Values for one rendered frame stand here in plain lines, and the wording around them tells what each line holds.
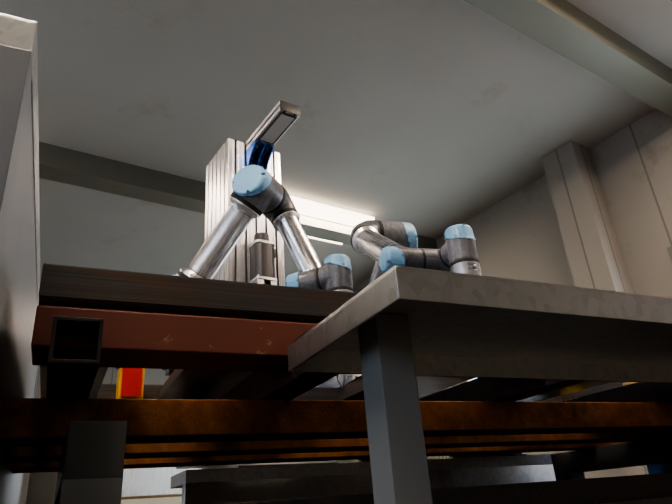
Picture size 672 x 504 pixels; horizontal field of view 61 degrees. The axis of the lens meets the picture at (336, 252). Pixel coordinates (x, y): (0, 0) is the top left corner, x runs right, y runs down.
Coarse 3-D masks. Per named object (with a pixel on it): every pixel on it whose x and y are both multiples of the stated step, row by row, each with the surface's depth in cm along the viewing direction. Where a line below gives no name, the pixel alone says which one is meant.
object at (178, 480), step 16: (320, 464) 152; (336, 464) 153; (352, 464) 155; (368, 464) 157; (432, 464) 166; (448, 464) 168; (464, 464) 170; (480, 464) 172; (496, 464) 175; (512, 464) 177; (528, 464) 180; (176, 480) 146; (192, 480) 137; (208, 480) 138; (224, 480) 140
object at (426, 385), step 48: (48, 288) 66; (96, 288) 68; (144, 288) 71; (192, 288) 74; (240, 288) 76; (288, 288) 79; (96, 384) 108; (192, 384) 114; (432, 384) 133; (576, 384) 147
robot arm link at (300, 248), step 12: (288, 204) 187; (276, 216) 185; (288, 216) 185; (276, 228) 188; (288, 228) 183; (300, 228) 184; (288, 240) 181; (300, 240) 180; (300, 252) 178; (312, 252) 178; (300, 264) 176; (312, 264) 175
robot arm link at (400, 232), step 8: (384, 224) 189; (392, 224) 190; (400, 224) 191; (408, 224) 192; (384, 232) 187; (392, 232) 188; (400, 232) 189; (408, 232) 190; (416, 232) 191; (392, 240) 188; (400, 240) 189; (408, 240) 189; (416, 240) 190; (376, 264) 199; (376, 272) 200
